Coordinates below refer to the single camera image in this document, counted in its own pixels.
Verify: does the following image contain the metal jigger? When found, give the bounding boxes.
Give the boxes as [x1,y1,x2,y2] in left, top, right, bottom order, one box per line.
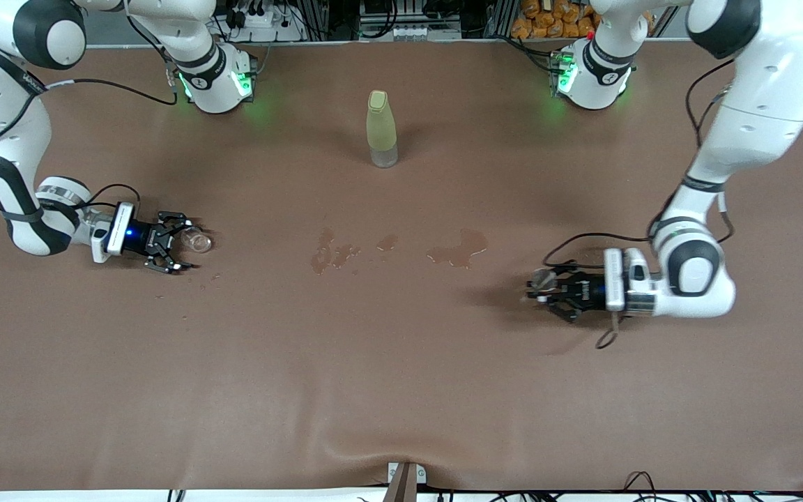
[528,268,563,301]

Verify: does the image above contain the clear glass measuring cup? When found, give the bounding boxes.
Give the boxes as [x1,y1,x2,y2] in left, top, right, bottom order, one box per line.
[180,227,214,254]

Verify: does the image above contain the yellow-green shaker bottle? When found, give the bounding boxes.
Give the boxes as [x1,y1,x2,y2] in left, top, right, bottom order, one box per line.
[366,89,400,169]

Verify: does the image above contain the brown table cloth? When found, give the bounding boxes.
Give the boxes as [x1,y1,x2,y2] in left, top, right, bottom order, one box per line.
[0,40,803,493]

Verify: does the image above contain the white power strip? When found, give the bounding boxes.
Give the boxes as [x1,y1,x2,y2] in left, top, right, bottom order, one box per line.
[226,6,305,43]

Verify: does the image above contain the orange snack bags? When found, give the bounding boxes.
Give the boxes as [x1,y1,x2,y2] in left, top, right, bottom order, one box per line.
[511,0,599,40]

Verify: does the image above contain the white terminal block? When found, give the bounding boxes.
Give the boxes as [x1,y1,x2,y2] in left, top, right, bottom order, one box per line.
[360,24,462,41]

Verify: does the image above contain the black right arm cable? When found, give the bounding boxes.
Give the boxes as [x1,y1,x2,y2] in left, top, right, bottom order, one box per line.
[0,14,180,211]

